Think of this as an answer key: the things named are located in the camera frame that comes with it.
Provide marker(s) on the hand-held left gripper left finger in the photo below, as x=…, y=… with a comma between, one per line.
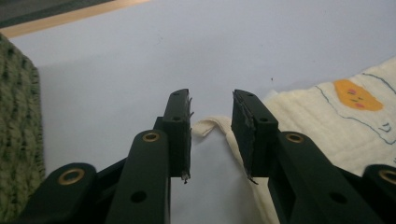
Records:
x=178, y=137

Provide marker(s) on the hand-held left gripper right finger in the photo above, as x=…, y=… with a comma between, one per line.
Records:
x=250, y=137

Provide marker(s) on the cream towel with orange print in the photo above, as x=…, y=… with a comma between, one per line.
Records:
x=330, y=130

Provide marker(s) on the green woven basket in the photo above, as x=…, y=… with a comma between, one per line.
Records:
x=18, y=130

